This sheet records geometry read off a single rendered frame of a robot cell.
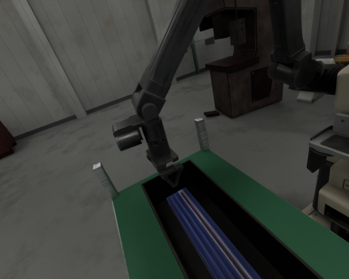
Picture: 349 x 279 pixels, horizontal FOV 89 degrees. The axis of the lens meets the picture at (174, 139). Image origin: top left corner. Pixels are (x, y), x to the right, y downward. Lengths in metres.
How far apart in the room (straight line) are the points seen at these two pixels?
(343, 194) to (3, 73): 6.77
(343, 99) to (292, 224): 0.38
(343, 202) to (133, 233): 0.70
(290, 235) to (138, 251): 0.38
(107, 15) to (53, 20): 1.43
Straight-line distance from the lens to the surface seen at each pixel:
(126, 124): 0.45
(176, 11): 0.42
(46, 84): 6.53
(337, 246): 0.55
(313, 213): 1.47
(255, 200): 0.59
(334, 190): 0.88
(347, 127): 0.71
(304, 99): 0.76
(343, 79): 0.68
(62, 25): 6.52
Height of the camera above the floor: 1.40
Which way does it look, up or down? 29 degrees down
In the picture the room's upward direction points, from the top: 16 degrees counter-clockwise
